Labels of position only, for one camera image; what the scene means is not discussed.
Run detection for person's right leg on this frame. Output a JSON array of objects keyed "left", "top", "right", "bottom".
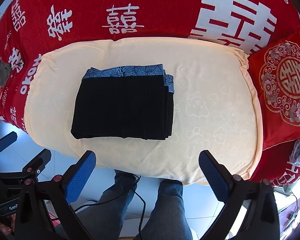
[{"left": 134, "top": 179, "right": 193, "bottom": 240}]

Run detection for person's legs in jeans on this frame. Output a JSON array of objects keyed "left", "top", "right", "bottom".
[{"left": 72, "top": 172, "right": 147, "bottom": 240}]

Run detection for cream patterned mat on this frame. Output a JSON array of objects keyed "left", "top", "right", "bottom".
[{"left": 23, "top": 37, "right": 264, "bottom": 186}]

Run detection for person's leg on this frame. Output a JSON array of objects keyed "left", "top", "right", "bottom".
[
  {"left": 134, "top": 179, "right": 193, "bottom": 240},
  {"left": 54, "top": 169, "right": 144, "bottom": 240}
]

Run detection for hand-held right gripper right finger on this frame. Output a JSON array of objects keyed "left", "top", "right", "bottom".
[{"left": 198, "top": 150, "right": 281, "bottom": 240}]

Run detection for grey-brown crumpled cloth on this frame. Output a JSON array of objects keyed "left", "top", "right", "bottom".
[{"left": 0, "top": 61, "right": 13, "bottom": 101}]

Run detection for black pants with blue waistband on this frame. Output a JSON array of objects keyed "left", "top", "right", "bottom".
[{"left": 70, "top": 64, "right": 175, "bottom": 141}]

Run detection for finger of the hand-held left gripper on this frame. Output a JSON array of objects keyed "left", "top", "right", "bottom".
[
  {"left": 0, "top": 131, "right": 18, "bottom": 153},
  {"left": 22, "top": 148, "right": 52, "bottom": 175}
]

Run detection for red embroidered cushion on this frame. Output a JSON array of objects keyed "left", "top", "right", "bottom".
[{"left": 247, "top": 26, "right": 300, "bottom": 151}]

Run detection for person's left leg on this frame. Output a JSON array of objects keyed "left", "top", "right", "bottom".
[{"left": 54, "top": 169, "right": 144, "bottom": 240}]

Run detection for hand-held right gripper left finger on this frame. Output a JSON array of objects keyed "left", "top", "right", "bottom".
[{"left": 14, "top": 150, "right": 97, "bottom": 240}]

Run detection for person's left hand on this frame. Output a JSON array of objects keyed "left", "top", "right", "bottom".
[{"left": 0, "top": 215, "right": 16, "bottom": 236}]

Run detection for red printed blanket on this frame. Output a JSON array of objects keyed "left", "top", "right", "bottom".
[{"left": 0, "top": 0, "right": 300, "bottom": 186}]

